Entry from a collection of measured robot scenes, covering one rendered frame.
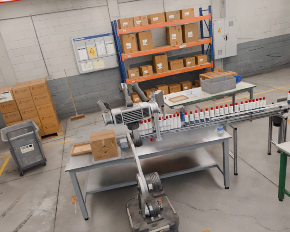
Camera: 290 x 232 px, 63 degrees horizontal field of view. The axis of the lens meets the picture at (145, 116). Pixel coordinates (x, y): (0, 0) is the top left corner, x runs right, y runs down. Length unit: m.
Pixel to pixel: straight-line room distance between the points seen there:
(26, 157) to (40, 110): 1.56
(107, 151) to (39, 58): 4.96
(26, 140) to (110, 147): 2.28
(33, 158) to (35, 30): 3.72
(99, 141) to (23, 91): 3.52
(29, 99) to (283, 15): 8.54
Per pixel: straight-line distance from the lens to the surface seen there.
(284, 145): 3.18
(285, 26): 10.22
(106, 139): 2.86
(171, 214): 2.97
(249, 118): 3.71
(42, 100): 6.12
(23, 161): 5.01
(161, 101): 3.10
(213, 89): 4.93
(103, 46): 7.25
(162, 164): 3.83
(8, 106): 6.21
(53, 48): 7.37
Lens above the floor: 2.31
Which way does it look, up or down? 21 degrees down
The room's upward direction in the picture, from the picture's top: 9 degrees counter-clockwise
